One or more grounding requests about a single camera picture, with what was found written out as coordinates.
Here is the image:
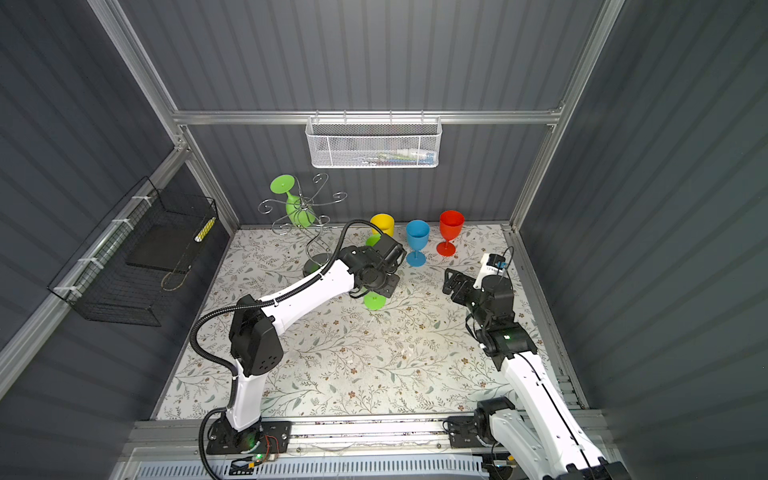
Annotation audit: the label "red wine glass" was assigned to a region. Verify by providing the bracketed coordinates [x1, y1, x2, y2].
[436, 210, 465, 257]

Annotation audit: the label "blue wine glass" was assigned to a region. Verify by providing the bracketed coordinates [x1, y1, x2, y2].
[406, 220, 430, 268]

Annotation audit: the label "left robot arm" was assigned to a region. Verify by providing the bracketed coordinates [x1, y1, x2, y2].
[190, 233, 406, 458]

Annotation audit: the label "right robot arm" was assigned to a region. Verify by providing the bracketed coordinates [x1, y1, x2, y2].
[443, 269, 630, 479]

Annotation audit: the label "chrome wine glass rack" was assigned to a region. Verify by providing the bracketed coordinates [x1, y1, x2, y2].
[257, 172, 348, 276]

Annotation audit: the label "yellow item in black basket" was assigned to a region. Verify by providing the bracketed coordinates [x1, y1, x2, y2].
[194, 216, 217, 243]

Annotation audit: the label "black wire basket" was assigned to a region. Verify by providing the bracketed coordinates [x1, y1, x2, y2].
[48, 179, 218, 327]

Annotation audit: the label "items in white basket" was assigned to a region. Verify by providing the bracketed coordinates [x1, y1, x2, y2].
[353, 148, 438, 167]

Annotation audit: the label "white wire mesh basket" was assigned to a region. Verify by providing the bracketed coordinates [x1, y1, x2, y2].
[305, 113, 443, 169]

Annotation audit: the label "yellow wine glass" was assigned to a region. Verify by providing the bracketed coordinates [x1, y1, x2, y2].
[370, 213, 395, 237]

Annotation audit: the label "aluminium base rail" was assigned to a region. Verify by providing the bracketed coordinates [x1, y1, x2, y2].
[119, 410, 613, 463]

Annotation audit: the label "black corrugated cable hose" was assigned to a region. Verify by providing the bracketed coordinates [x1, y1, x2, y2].
[188, 219, 385, 480]

